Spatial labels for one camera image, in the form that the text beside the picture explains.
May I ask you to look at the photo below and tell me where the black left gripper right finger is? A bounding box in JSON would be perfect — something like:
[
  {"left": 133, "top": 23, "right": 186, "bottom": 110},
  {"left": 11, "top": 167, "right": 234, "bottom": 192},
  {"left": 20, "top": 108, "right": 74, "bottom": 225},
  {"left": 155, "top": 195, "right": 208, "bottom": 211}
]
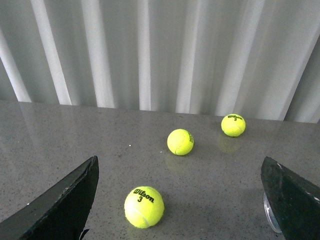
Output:
[{"left": 260, "top": 156, "right": 320, "bottom": 240}]

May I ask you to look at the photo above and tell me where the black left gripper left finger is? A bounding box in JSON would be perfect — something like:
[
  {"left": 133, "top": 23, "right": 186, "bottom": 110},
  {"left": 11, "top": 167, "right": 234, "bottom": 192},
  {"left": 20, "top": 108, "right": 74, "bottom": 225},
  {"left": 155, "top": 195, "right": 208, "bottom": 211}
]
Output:
[{"left": 0, "top": 156, "right": 99, "bottom": 240}]

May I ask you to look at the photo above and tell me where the blue white tennis ball can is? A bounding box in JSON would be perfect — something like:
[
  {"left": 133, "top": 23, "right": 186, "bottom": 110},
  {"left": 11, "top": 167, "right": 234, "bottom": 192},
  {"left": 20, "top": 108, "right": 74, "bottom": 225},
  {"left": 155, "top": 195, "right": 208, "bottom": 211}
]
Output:
[{"left": 263, "top": 192, "right": 282, "bottom": 234}]

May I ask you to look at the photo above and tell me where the Wilson 3 tennis ball near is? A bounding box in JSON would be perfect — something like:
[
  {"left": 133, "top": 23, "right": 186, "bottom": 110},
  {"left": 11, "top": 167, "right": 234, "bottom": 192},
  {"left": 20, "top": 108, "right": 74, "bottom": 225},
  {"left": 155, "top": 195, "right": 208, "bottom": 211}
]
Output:
[{"left": 124, "top": 186, "right": 165, "bottom": 229}]

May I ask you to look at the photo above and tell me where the wilson 3 tennis ball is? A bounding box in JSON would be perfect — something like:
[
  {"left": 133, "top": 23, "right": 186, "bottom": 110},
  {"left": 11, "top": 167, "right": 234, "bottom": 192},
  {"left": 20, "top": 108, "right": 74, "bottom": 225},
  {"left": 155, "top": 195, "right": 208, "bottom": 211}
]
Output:
[
  {"left": 221, "top": 113, "right": 246, "bottom": 137},
  {"left": 124, "top": 186, "right": 165, "bottom": 229}
]

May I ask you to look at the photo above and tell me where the Wilson 3 tennis ball far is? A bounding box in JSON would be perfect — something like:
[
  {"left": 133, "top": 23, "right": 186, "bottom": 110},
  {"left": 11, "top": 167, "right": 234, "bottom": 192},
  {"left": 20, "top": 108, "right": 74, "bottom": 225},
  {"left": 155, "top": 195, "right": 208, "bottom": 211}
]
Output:
[{"left": 221, "top": 113, "right": 246, "bottom": 137}]

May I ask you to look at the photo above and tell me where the Head Team tennis ball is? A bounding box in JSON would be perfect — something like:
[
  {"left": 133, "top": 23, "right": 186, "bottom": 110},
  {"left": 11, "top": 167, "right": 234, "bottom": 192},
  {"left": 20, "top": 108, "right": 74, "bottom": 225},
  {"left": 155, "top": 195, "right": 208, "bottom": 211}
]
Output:
[{"left": 167, "top": 128, "right": 194, "bottom": 156}]

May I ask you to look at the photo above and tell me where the white pleated curtain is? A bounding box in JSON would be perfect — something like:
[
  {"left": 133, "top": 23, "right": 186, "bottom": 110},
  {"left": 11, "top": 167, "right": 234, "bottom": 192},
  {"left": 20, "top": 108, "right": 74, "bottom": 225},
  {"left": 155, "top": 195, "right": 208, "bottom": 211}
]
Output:
[{"left": 0, "top": 0, "right": 320, "bottom": 123}]

